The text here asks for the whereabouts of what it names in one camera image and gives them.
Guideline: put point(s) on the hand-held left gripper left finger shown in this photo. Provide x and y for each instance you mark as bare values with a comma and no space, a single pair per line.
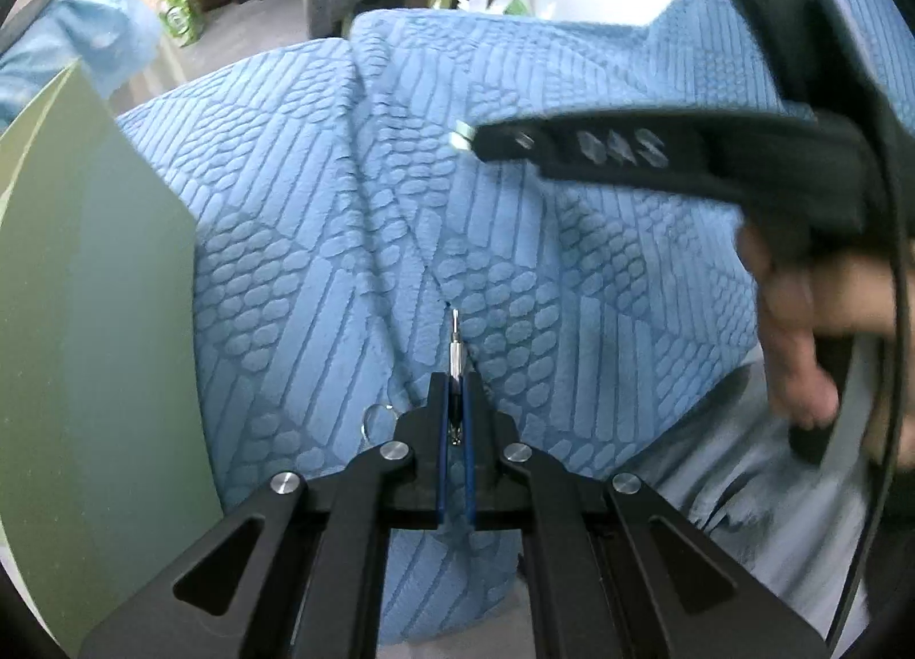
440,444

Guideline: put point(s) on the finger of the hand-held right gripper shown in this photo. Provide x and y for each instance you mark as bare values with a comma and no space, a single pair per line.
607,148

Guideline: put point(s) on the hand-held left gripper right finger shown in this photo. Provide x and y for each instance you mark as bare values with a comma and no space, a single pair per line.
470,459

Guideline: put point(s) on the person's right hand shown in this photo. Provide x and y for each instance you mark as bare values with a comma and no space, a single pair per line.
793,337

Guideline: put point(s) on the grey trousers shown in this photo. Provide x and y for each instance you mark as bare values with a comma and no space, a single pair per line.
715,523

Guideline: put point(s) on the blue textured blanket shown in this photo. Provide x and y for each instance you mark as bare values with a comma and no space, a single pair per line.
357,201

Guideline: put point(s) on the green flat board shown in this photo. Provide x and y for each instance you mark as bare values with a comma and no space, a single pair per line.
93,344

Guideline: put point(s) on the green patterned bag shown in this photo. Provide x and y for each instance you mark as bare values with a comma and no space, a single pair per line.
177,5

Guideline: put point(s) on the blue cloth bundle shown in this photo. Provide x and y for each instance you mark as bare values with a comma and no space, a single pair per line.
78,51

